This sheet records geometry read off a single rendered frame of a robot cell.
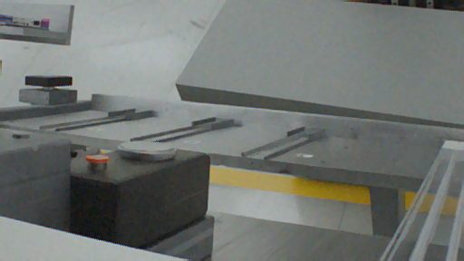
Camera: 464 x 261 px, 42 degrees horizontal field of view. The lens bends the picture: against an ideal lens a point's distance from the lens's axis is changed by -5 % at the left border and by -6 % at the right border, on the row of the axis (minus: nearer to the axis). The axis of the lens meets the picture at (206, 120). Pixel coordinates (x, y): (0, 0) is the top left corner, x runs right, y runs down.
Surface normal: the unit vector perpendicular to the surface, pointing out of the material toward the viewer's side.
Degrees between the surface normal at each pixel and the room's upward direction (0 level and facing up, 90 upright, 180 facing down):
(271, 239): 43
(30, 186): 90
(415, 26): 0
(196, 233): 90
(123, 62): 0
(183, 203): 90
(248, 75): 0
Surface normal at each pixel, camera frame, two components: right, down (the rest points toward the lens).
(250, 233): 0.05, -0.99
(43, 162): 0.91, 0.10
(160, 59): -0.25, -0.67
